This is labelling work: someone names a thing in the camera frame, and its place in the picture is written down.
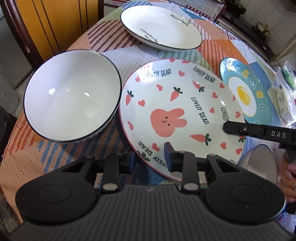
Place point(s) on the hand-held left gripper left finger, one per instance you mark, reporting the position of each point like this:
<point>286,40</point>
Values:
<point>133,163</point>

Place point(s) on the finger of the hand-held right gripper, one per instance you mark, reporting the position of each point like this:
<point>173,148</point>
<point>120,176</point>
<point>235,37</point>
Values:
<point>238,129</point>

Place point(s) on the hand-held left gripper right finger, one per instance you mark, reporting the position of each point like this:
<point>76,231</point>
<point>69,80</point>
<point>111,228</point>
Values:
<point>168,157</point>

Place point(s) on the blue fried egg plate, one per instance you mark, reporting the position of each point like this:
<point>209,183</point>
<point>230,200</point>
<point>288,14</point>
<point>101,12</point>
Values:
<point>245,92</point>

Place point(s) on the white ribbed bowl black rim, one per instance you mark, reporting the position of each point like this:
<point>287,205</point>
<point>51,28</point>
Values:
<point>71,95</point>
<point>257,164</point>

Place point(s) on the pink bunny carrot plate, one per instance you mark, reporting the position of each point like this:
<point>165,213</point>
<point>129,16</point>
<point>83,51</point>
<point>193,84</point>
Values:
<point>175,109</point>

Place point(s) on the white plate black rim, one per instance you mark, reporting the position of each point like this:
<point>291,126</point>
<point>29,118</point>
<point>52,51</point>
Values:
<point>159,23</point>

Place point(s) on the person's right hand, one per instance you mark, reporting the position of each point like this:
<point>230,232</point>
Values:
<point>290,178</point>

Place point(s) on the white tissue pack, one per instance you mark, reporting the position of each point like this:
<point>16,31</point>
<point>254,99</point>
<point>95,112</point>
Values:
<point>285,104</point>

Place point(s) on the clear plastic basket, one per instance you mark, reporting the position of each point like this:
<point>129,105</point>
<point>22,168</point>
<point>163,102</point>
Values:
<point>289,74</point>

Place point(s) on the black stove counter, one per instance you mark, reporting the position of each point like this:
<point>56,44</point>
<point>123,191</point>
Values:
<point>249,30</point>

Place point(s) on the patchwork tablecloth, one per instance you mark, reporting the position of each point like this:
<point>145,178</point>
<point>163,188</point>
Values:
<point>143,54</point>

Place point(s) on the black wok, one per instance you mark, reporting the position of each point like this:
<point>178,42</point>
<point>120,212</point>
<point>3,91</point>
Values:
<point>235,5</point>

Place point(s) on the brown furry rug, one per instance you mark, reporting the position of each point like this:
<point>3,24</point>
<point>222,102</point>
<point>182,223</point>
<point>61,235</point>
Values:
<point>8,210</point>

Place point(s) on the orange wooden chair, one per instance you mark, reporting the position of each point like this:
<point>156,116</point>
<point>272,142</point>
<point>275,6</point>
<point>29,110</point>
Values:
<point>57,23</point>

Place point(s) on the grey cabinet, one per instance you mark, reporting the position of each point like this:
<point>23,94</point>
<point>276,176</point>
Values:
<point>11,46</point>

